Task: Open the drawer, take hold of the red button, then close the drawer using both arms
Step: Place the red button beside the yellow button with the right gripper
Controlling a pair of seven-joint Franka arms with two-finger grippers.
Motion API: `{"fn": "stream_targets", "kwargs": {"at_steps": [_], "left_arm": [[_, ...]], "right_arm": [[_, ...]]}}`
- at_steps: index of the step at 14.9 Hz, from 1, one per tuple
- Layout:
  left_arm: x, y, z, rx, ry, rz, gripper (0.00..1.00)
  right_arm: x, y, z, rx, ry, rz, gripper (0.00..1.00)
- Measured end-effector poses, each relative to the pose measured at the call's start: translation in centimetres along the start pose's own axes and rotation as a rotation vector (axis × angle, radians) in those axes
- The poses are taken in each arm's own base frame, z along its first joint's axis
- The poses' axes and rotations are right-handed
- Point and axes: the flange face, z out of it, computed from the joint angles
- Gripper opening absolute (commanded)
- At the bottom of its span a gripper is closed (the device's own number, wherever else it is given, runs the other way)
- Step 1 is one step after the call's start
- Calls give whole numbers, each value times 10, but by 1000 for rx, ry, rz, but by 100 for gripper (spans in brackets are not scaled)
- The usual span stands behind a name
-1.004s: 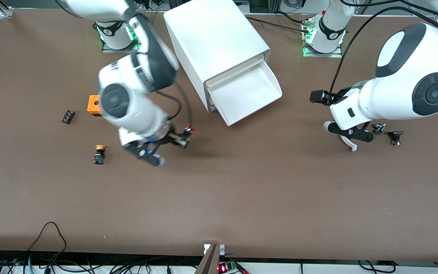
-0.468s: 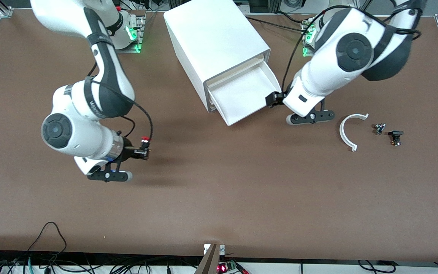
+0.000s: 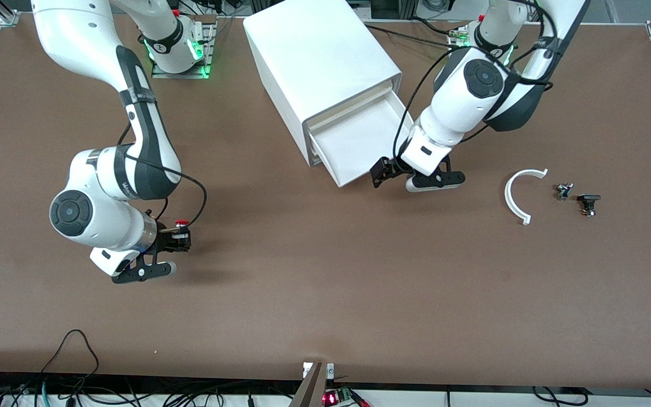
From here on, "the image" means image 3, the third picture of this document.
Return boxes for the circuit board with red light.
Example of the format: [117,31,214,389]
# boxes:
[323,386,370,407]

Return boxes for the white curved plastic piece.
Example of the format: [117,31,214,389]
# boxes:
[505,168,549,226]

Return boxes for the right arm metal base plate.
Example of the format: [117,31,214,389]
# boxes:
[151,17,216,80]

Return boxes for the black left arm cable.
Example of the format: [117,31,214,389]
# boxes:
[393,0,559,164]

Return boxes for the black cable on table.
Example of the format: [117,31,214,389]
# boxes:
[364,24,465,46]

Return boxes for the black looped cable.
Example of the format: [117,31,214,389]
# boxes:
[40,330,101,375]

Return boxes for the black knob switch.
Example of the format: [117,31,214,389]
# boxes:
[577,194,602,218]

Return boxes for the black coiled cable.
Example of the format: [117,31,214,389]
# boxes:
[531,386,589,406]

